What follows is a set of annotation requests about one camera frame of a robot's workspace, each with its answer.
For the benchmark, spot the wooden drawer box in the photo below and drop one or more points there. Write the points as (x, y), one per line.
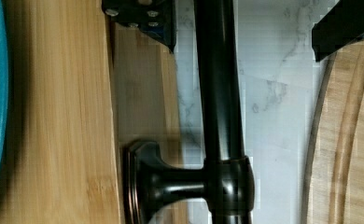
(81, 88)

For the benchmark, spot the dark bronze drawer handle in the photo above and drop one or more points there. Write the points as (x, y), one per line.
(226, 181)

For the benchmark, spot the bamboo cutting board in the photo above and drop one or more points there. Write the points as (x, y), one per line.
(333, 187)

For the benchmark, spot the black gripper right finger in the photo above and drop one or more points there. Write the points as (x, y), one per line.
(342, 26)

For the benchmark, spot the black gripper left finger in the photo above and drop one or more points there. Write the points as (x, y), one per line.
(155, 18)

